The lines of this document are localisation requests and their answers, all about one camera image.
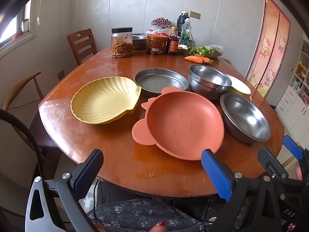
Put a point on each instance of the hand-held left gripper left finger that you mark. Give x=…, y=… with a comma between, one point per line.
x=89, y=171

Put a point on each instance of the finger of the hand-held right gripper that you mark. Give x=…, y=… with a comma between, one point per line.
x=292, y=147
x=270, y=163

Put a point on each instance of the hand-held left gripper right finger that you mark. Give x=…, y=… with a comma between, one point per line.
x=214, y=174

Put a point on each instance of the wide steel bowl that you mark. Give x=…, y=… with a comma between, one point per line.
x=246, y=118

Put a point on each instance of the orange bear-shaped plate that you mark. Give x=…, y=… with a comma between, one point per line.
x=183, y=128

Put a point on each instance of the yellow shell-shaped plate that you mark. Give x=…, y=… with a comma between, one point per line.
x=122, y=119
x=103, y=101

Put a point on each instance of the deep steel bowl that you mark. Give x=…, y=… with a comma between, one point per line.
x=210, y=79

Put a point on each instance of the shallow steel plate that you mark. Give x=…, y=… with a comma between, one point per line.
x=157, y=82

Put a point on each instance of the person's right hand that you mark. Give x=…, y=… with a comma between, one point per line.
x=299, y=174

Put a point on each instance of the person's left hand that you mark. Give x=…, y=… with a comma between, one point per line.
x=159, y=226

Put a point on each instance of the white drawer cabinet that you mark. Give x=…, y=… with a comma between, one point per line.
x=289, y=106

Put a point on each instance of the white shelf with items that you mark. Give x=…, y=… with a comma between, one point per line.
x=301, y=70

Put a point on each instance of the pink cartoon door curtain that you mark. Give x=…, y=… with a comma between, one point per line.
x=268, y=53

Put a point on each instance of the bentwood chair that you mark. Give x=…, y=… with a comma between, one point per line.
x=21, y=87
x=229, y=61

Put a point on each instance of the medium carrot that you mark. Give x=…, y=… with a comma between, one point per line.
x=207, y=59

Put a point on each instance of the large carrot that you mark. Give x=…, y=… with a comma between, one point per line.
x=193, y=58

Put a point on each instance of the small carrot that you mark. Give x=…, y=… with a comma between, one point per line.
x=199, y=55

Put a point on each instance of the leafy greens in plastic bag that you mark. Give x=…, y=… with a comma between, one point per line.
x=202, y=50

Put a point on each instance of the slatted wooden chair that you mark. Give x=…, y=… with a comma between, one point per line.
x=82, y=46

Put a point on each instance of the yellow packet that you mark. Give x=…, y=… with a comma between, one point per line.
x=182, y=46

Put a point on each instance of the clear jar with black lid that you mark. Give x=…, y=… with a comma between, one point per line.
x=122, y=42

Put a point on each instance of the brown sauce bottle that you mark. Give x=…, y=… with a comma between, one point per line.
x=172, y=42

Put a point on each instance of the small steel bowl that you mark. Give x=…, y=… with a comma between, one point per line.
x=139, y=41

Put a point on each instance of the red label jar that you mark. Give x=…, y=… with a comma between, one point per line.
x=157, y=44

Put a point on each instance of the clear plastic bottle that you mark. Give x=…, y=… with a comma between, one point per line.
x=185, y=32

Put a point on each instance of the red tissue pack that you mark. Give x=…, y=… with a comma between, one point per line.
x=159, y=31

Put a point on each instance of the small red object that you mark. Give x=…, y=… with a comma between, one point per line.
x=16, y=36

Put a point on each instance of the black thermos bottle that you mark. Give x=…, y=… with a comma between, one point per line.
x=181, y=20

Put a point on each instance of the small clear cup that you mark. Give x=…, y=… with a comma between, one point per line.
x=24, y=25

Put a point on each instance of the window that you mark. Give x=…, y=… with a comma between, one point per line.
x=14, y=21

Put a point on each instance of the low wall outlet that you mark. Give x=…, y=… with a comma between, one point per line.
x=61, y=74

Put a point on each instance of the beige wall socket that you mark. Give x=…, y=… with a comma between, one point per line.
x=194, y=15

